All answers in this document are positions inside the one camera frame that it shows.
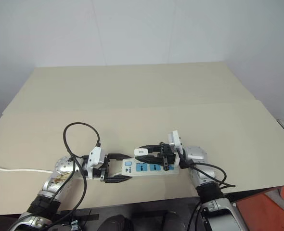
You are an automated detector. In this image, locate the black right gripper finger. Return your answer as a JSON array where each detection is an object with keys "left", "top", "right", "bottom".
[
  {"left": 134, "top": 155, "right": 165, "bottom": 166},
  {"left": 136, "top": 143, "right": 163, "bottom": 153}
]

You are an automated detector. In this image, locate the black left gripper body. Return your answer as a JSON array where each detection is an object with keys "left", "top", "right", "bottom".
[{"left": 92, "top": 155, "right": 111, "bottom": 182}]

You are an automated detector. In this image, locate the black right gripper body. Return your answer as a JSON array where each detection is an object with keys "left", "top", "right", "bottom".
[{"left": 159, "top": 141, "right": 178, "bottom": 170}]

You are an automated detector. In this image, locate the white power strip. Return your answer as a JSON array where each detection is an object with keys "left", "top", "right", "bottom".
[{"left": 119, "top": 157, "right": 181, "bottom": 179}]

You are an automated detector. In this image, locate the orange panel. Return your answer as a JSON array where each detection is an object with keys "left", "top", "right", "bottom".
[{"left": 235, "top": 184, "right": 284, "bottom": 231}]

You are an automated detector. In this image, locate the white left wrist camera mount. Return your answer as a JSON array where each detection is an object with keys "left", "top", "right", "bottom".
[{"left": 86, "top": 146, "right": 104, "bottom": 180}]

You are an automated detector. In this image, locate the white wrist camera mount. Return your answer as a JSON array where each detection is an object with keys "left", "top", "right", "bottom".
[
  {"left": 86, "top": 146, "right": 104, "bottom": 180},
  {"left": 168, "top": 130, "right": 185, "bottom": 169}
]

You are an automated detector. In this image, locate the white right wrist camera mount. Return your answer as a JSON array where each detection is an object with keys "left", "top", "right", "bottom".
[{"left": 168, "top": 130, "right": 185, "bottom": 169}]

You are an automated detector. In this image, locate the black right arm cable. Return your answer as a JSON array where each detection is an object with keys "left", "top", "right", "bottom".
[{"left": 179, "top": 150, "right": 236, "bottom": 231}]

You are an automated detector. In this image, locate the white power strip cord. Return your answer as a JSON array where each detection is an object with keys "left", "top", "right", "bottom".
[{"left": 0, "top": 165, "right": 122, "bottom": 181}]

